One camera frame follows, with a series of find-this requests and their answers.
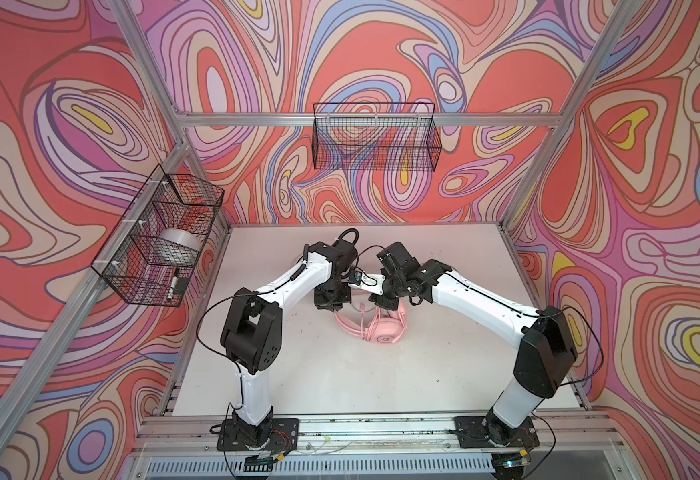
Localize black wire basket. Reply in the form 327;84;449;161
91;165;225;307
312;100;443;172

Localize pink headphones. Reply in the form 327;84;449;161
334;303;408;345

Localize grey tape roll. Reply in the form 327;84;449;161
152;228;202;267

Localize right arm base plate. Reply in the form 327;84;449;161
449;415;540;451

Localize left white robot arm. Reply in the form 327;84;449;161
220;227;360;448

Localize marker pen in basket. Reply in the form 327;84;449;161
167;267;180;301

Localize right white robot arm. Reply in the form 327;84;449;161
371;242;578;447

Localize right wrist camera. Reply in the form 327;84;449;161
348;269;385;295

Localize black wire basket left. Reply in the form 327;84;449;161
91;165;225;307

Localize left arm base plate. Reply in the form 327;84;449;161
210;416;300;453

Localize black wire basket back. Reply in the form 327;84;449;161
312;100;443;172

